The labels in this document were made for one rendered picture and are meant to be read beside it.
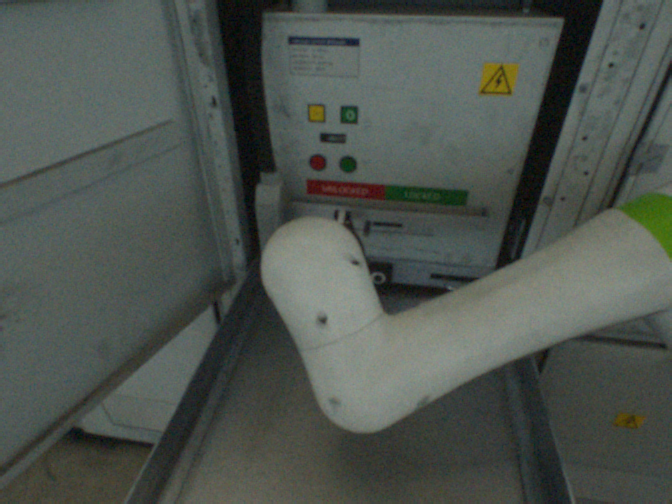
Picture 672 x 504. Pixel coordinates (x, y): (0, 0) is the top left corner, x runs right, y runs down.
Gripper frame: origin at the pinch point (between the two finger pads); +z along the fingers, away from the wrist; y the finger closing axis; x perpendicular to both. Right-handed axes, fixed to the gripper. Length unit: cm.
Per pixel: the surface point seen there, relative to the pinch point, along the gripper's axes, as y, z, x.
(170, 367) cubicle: 42, 30, -51
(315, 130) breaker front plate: -20.7, 0.7, -8.0
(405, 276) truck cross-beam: 7.2, 15.5, 11.8
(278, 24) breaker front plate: -35.8, -8.1, -13.7
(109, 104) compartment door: -19.1, -19.6, -35.1
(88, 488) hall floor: 94, 43, -85
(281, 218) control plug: -3.9, -1.6, -12.8
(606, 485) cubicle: 65, 44, 75
